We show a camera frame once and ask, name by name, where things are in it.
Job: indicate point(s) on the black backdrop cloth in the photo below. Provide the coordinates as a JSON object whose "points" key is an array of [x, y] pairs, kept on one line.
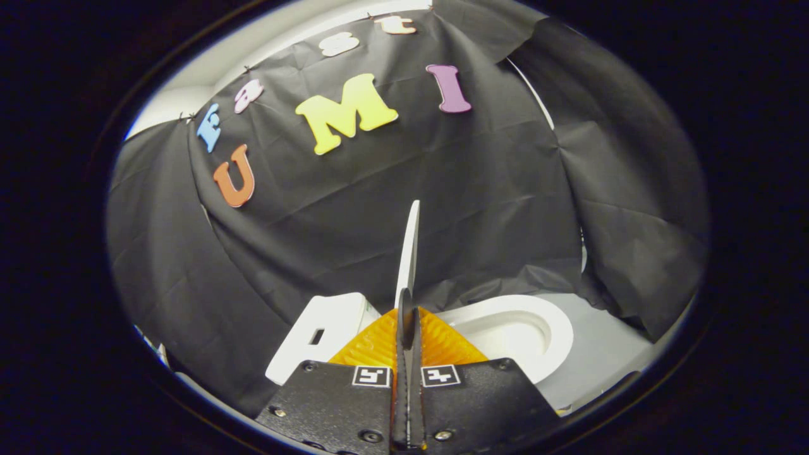
{"points": [[354, 208]]}

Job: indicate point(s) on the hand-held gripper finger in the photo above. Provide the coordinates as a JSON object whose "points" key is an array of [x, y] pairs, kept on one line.
{"points": [[400, 379], [416, 379]]}

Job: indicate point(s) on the white toilet lid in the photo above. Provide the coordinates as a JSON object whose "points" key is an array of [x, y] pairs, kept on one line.
{"points": [[409, 253]]}

